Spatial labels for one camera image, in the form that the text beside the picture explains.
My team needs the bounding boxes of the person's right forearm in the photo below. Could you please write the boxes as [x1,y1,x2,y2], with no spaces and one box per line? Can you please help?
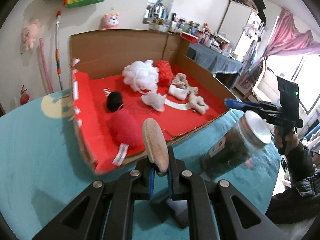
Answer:
[265,144,319,224]

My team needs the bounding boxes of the teal fleece blanket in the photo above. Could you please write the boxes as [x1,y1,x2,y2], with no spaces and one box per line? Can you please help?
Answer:
[1,90,280,239]

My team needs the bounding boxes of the round tan sponge pad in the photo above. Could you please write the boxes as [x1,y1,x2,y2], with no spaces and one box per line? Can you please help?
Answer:
[142,118,169,176]

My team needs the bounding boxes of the person's right hand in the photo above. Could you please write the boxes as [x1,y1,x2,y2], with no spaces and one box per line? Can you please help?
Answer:
[274,126,300,152]

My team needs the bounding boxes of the black pompom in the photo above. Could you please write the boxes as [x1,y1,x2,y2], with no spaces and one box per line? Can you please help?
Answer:
[106,91,123,112]

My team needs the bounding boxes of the tall jar of dark herbs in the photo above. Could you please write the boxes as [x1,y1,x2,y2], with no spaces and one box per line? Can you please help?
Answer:
[201,111,271,179]

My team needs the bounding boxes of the beige knitted cloth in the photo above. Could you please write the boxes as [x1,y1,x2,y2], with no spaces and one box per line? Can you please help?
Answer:
[171,73,209,115]

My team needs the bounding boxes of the cardboard box red lining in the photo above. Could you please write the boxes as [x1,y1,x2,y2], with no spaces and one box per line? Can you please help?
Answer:
[69,29,233,174]

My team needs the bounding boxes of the pink plush toy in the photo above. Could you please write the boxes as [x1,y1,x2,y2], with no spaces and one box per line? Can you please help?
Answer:
[21,19,40,51]

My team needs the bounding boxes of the red plush ball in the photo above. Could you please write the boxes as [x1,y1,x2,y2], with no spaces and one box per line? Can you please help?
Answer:
[107,108,143,147]

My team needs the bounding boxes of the white cotton wad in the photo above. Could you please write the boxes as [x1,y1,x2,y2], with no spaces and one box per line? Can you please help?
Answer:
[168,84,189,101]

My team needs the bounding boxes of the red crochet scrubber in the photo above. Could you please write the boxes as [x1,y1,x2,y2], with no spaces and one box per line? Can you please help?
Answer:
[155,60,174,87]

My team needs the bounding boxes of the white wardrobe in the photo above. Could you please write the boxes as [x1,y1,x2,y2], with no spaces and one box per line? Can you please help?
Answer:
[217,1,261,62]

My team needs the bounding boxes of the red plastic basket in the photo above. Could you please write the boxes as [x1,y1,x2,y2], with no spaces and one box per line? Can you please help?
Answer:
[181,31,198,44]

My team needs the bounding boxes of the white mesh bath pouf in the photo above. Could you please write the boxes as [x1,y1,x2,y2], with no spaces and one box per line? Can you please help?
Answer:
[122,60,158,94]

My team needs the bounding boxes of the pink curtain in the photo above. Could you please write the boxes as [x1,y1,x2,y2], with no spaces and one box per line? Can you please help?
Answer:
[239,8,319,88]

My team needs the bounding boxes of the white tissue sachet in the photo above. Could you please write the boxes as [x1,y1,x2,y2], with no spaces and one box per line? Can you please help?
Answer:
[140,90,166,112]

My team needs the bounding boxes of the grey cloth side table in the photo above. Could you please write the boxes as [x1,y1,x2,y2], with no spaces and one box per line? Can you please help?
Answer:
[186,43,243,89]

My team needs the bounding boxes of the pink cat plush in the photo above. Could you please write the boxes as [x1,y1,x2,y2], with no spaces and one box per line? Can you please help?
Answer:
[100,13,119,30]

